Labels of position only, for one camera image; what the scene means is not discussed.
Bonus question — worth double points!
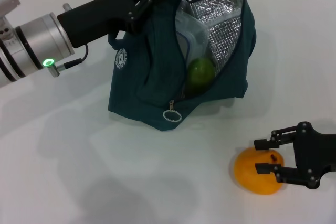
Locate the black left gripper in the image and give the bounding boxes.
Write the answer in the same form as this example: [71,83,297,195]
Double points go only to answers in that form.
[57,0,154,49]

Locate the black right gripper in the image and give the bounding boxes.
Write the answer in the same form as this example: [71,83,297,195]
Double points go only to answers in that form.
[254,121,336,190]

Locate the orange pear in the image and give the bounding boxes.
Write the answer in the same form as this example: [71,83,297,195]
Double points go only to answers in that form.
[234,147,286,195]

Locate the clear plastic food container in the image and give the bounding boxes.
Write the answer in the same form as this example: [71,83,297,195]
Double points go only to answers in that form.
[175,0,211,63]

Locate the dark teal insulated lunch bag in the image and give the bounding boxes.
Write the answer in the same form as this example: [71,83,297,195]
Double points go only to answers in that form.
[107,0,257,132]

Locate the green cucumber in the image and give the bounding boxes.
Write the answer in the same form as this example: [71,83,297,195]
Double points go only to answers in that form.
[185,57,216,96]

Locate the white zipper pull ring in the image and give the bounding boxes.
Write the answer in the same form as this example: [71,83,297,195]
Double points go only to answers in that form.
[162,100,182,123]

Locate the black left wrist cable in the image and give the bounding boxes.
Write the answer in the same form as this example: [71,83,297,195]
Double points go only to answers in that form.
[48,42,89,78]

